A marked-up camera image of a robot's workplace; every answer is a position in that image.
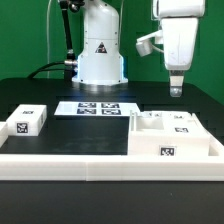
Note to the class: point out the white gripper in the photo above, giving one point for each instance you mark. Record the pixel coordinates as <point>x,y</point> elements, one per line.
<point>179,23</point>

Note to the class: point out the white cabinet body box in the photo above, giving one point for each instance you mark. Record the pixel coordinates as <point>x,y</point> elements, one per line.
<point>147,137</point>

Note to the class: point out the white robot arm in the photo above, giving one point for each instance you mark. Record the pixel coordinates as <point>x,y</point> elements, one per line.
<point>100,63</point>

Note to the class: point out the white cabinet top block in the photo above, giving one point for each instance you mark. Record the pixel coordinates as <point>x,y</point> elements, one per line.
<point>27,120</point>

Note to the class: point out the white marker sheet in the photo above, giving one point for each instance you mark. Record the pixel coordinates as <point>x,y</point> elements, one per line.
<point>111,109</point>

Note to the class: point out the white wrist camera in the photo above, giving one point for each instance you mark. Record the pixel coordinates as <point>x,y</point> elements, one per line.
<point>144,45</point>

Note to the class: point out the white fence frame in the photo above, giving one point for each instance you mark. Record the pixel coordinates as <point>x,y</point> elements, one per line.
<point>112,168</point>

